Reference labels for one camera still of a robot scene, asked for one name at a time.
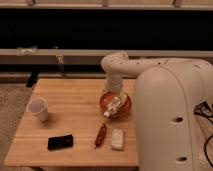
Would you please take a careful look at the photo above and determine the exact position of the black cable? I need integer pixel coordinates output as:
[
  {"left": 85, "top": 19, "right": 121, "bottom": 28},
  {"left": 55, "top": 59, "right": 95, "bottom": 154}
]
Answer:
[{"left": 194, "top": 101, "right": 213, "bottom": 168}]

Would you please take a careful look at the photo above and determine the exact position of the white rectangular sponge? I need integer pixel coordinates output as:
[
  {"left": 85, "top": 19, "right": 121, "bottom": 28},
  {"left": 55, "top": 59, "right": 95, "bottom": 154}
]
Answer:
[{"left": 111, "top": 129, "right": 124, "bottom": 150}]

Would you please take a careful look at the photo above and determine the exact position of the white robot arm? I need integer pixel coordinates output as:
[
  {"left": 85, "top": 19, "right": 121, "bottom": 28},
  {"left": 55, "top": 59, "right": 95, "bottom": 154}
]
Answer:
[{"left": 101, "top": 51, "right": 213, "bottom": 171}]

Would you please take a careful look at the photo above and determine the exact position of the white plastic cup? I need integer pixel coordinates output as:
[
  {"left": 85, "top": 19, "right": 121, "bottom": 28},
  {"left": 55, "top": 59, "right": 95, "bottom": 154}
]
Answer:
[{"left": 26, "top": 98, "right": 49, "bottom": 122}]

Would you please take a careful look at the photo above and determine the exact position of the orange ceramic bowl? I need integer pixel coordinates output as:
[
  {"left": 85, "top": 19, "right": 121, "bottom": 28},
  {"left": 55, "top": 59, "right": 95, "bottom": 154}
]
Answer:
[{"left": 100, "top": 92, "right": 131, "bottom": 119}]

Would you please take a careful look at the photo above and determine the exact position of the grey metal rail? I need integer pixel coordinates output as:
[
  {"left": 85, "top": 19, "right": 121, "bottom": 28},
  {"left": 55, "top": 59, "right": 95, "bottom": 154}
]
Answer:
[{"left": 0, "top": 49, "right": 213, "bottom": 65}]

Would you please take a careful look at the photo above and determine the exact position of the wooden table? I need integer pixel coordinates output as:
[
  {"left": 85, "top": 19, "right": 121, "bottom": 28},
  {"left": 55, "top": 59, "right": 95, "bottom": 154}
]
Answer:
[{"left": 4, "top": 79, "right": 138, "bottom": 167}]

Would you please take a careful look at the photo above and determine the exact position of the black rectangular block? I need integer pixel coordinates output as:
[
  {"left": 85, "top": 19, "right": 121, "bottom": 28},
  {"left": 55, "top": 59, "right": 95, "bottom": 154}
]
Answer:
[{"left": 47, "top": 135, "right": 73, "bottom": 150}]

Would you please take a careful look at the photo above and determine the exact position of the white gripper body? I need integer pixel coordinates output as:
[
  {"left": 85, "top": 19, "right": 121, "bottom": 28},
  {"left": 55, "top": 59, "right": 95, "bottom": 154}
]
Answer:
[{"left": 107, "top": 92, "right": 127, "bottom": 114}]

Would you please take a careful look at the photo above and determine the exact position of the red chili pepper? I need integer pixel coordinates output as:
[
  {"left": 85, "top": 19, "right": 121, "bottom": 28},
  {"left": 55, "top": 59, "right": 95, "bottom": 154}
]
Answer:
[{"left": 95, "top": 123, "right": 107, "bottom": 147}]

